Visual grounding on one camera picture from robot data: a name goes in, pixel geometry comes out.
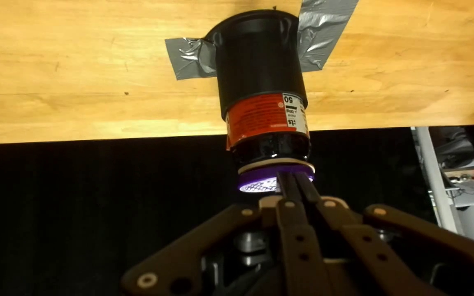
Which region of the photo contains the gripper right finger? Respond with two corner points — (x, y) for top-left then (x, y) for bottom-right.
(295, 172), (474, 296)

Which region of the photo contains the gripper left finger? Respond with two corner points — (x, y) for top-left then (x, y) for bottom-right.
(120, 172), (333, 296)

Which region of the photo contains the black plastic cup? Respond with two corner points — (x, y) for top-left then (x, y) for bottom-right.
(205, 10), (308, 120)

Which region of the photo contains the black curtain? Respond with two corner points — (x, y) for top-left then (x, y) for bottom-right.
(0, 126), (441, 296)

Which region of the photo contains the dark bottle with red label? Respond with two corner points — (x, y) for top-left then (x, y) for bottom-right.
(225, 92), (316, 194)

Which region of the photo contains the grey metal post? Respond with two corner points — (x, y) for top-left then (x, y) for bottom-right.
(411, 126), (460, 234)

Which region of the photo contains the grey duct tape strip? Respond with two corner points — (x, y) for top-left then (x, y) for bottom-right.
(165, 37), (218, 81)
(296, 0), (360, 73)

